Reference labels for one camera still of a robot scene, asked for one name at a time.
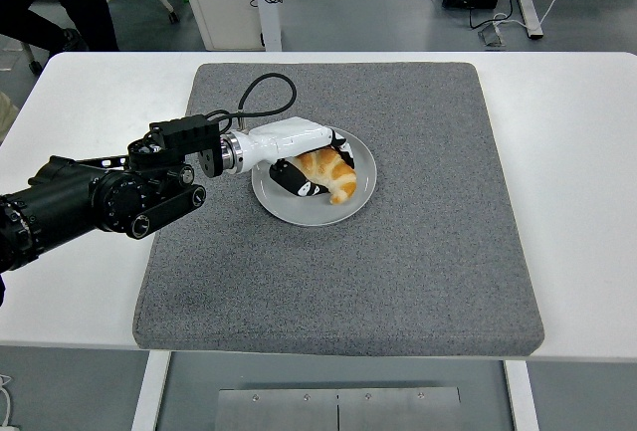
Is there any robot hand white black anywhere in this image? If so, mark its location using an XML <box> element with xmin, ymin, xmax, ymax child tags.
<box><xmin>231</xmin><ymin>115</ymin><xmax>357</xmax><ymax>198</ymax></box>

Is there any golden croissant bread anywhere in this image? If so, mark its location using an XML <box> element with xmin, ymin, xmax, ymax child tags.
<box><xmin>292</xmin><ymin>146</ymin><xmax>358</xmax><ymax>206</ymax></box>

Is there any pale grey round plate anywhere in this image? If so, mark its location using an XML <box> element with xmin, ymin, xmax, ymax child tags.
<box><xmin>251</xmin><ymin>124</ymin><xmax>379</xmax><ymax>228</ymax></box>

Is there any grey metal plate with screws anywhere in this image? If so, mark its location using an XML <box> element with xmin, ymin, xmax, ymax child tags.
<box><xmin>215</xmin><ymin>386</ymin><xmax>463</xmax><ymax>431</ymax></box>

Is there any white cabinet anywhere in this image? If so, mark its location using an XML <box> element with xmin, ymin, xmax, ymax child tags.
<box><xmin>176</xmin><ymin>0</ymin><xmax>265</xmax><ymax>52</ymax></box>

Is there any grey speckled mat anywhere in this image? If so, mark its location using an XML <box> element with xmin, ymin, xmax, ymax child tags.
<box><xmin>132</xmin><ymin>62</ymin><xmax>546</xmax><ymax>358</ymax></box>

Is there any clear grey floor adapter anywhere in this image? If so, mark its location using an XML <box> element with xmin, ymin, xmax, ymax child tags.
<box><xmin>478</xmin><ymin>22</ymin><xmax>508</xmax><ymax>49</ymax></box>

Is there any white table leg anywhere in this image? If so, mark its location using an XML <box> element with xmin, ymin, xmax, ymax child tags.
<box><xmin>503</xmin><ymin>359</ymin><xmax>541</xmax><ymax>431</ymax></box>
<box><xmin>129</xmin><ymin>350</ymin><xmax>171</xmax><ymax>431</ymax></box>

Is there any white table post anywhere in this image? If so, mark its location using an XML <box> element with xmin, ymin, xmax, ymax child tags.
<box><xmin>250</xmin><ymin>0</ymin><xmax>284</xmax><ymax>53</ymax></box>

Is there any thin white floor cable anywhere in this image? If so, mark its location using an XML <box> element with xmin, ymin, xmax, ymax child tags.
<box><xmin>0</xmin><ymin>373</ymin><xmax>15</xmax><ymax>428</ymax></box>

